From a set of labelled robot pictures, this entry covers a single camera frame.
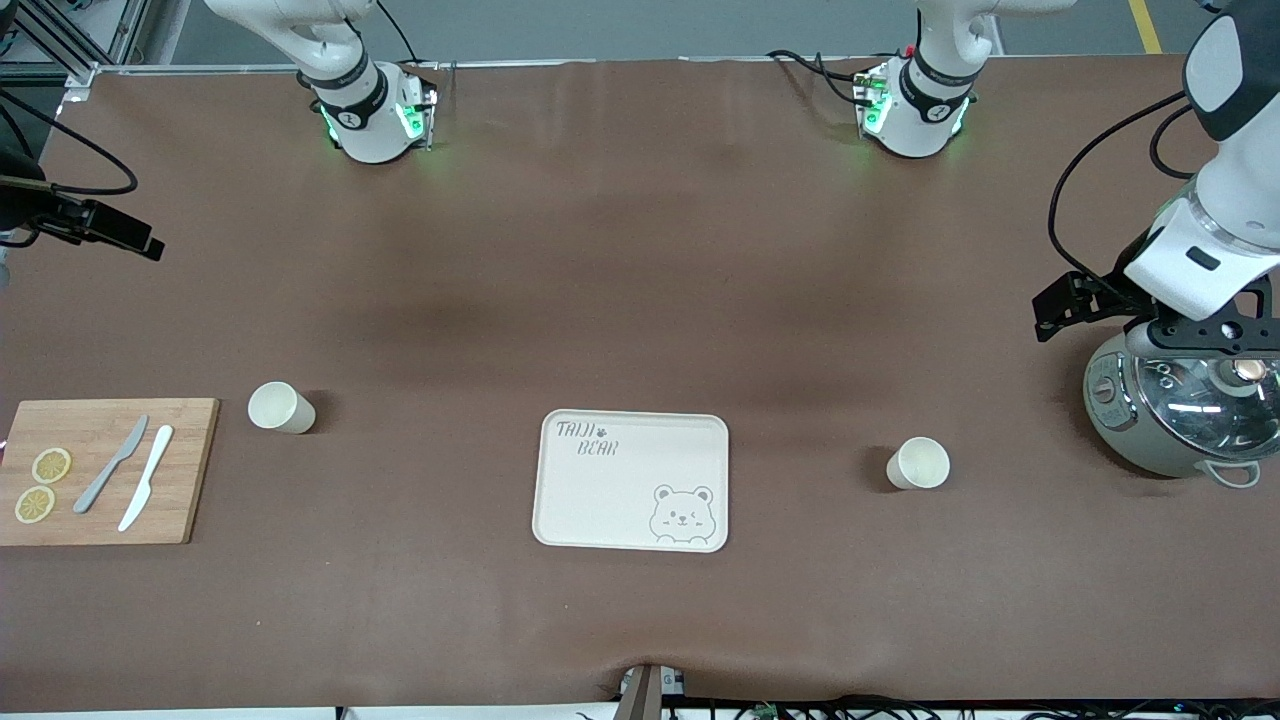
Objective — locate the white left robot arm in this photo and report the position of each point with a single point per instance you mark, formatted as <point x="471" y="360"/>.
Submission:
<point x="930" y="100"/>

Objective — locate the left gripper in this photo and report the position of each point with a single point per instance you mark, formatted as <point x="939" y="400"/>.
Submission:
<point x="1112" y="291"/>

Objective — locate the wooden cutting board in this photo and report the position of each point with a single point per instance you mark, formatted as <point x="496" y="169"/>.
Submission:
<point x="190" y="500"/>

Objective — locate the glass pot lid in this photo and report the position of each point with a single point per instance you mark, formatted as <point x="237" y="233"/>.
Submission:
<point x="1190" y="410"/>

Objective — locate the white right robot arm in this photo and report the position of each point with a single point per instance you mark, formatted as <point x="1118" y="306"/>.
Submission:
<point x="350" y="100"/>

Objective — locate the lemon slice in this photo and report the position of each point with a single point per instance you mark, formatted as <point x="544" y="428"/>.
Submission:
<point x="52" y="465"/>
<point x="35" y="504"/>

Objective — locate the grey plastic knife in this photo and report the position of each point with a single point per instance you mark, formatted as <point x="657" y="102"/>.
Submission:
<point x="110" y="465"/>

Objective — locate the grey-green electric cooking pot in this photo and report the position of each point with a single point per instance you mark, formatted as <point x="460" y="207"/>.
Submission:
<point x="1115" y="420"/>

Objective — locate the white IKEA cup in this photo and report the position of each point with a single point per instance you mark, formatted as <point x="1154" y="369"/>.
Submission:
<point x="275" y="405"/>
<point x="925" y="462"/>

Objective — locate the small grey box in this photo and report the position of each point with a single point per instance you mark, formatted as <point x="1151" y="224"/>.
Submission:
<point x="672" y="685"/>

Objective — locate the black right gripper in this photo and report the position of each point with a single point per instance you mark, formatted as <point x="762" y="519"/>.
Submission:
<point x="22" y="204"/>

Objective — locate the brown wooden post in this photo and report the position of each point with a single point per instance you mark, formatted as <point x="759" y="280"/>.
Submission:
<point x="640" y="700"/>

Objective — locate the aluminium frame profile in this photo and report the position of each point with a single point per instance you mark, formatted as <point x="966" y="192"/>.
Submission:
<point x="80" y="80"/>

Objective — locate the cream tray with bear print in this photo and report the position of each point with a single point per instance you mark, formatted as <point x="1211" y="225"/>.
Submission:
<point x="640" y="480"/>

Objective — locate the white plastic knife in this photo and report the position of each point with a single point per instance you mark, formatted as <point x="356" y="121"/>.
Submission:
<point x="150" y="470"/>

